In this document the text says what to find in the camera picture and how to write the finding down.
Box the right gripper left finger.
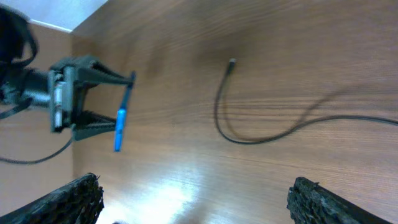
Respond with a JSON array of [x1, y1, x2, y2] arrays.
[[1, 173, 104, 224]]

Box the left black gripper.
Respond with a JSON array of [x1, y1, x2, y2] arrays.
[[47, 55, 134, 141]]

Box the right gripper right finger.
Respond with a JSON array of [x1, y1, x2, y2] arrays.
[[287, 177, 390, 224]]

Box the blue screen smartphone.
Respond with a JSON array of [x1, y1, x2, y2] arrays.
[[114, 71, 136, 152]]

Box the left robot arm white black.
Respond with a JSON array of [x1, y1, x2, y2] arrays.
[[1, 6, 134, 141]]

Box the black charger cable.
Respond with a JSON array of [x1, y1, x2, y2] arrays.
[[213, 57, 398, 146]]

